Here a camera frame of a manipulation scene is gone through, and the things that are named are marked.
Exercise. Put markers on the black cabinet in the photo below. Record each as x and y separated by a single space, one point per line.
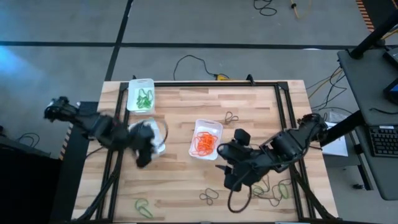
25 186

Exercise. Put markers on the black desk device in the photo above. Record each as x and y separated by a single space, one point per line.
393 57

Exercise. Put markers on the rubber band pile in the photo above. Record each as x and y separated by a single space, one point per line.
143 208

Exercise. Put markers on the grey desk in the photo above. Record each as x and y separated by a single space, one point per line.
367 87

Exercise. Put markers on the black diagonal pole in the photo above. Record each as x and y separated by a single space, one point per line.
373 34

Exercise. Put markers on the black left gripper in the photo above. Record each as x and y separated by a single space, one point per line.
141 140

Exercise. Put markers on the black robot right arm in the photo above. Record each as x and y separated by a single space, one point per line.
289 146

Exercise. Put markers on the blue-screen tablet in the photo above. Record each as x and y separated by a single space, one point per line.
393 90

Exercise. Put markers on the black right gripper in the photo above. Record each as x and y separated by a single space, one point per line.
248 161

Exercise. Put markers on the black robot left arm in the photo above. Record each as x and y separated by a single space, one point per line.
93 127

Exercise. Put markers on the dark desk leg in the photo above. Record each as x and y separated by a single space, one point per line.
340 129

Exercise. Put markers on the dark brown rubber band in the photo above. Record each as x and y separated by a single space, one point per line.
273 199

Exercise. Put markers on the small black floor object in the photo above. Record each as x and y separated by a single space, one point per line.
357 186

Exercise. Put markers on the white plastic basket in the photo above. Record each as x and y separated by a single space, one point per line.
132 87
159 146
217 126

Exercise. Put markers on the black table clamp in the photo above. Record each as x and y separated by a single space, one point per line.
250 78
134 77

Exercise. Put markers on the white paper sheet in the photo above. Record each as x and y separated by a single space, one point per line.
337 146

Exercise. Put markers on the black keyboard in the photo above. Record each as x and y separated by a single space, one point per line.
384 140

